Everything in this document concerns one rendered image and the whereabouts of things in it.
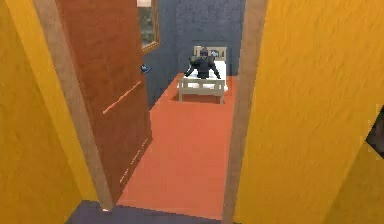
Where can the beige wooden bed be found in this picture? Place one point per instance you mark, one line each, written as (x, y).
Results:
(213, 85)

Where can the brown wooden room door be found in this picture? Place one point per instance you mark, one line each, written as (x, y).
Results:
(106, 83)

